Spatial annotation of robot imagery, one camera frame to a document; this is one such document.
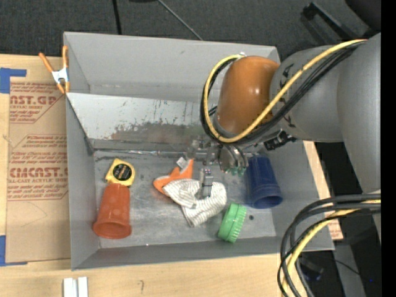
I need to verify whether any orange cloth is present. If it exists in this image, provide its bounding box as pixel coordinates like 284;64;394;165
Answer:
152;158;195;196

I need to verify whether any white striped cloth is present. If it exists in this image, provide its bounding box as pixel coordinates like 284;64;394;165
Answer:
161;178;228;228

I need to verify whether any green round lid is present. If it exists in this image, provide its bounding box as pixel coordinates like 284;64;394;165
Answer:
217;202;248;244

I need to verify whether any blue plastic cup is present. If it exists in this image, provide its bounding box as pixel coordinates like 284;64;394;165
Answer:
245;155;284;210

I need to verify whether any yellow and black tape measure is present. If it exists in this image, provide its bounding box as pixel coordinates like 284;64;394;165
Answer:
105;158;136;188

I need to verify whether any orange plastic cup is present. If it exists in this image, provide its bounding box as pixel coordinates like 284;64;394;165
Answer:
92;183;132;240

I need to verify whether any grey metal bin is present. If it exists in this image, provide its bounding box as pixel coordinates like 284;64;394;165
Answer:
63;32;336;271

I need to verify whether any brown cardboard board, red print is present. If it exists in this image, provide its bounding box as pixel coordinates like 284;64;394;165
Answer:
0;53;343;267

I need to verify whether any black cylinder on white bracket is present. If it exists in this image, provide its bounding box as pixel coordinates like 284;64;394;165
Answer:
264;129;298;152

